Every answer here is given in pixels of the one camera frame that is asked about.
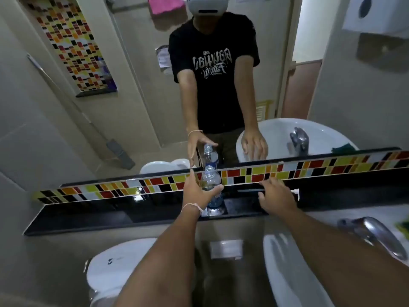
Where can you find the person's right hand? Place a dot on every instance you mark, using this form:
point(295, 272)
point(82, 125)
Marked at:
point(278, 198)

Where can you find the person's left hand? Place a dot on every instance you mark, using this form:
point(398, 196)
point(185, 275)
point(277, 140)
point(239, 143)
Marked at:
point(195, 195)

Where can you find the person's right thumb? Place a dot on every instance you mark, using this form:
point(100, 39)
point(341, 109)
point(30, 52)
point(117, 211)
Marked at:
point(262, 199)

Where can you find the person's left thumb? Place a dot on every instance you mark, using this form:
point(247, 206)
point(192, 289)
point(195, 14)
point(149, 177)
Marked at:
point(215, 193)

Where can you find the clear plastic water bottle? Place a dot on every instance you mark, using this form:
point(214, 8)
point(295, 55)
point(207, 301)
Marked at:
point(213, 180)

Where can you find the person's right forearm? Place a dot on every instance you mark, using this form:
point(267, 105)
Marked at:
point(345, 265)

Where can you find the person's left forearm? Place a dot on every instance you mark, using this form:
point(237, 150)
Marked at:
point(166, 262)

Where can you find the small white tube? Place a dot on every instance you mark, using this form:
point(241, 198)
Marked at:
point(296, 193)

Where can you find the silver flush plate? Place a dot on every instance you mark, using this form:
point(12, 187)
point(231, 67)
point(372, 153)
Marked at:
point(226, 249)

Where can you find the colourful mosaic tile strip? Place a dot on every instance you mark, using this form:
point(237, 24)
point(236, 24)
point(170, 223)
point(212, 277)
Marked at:
point(319, 171)

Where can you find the white ceramic sink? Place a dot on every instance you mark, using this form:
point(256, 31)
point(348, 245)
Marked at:
point(287, 271)

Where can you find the chrome sink faucet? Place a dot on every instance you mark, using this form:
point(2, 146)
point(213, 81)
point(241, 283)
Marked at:
point(377, 235)

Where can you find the black stone ledge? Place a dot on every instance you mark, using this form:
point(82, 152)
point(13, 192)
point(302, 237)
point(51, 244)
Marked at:
point(96, 214)

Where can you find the green cloth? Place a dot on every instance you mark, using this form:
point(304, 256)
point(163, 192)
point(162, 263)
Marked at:
point(404, 227)

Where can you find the white paper towel dispenser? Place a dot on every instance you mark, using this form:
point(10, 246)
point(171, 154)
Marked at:
point(378, 12)

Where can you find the large wall mirror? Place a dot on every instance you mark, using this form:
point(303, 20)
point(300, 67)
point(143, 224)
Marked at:
point(137, 92)

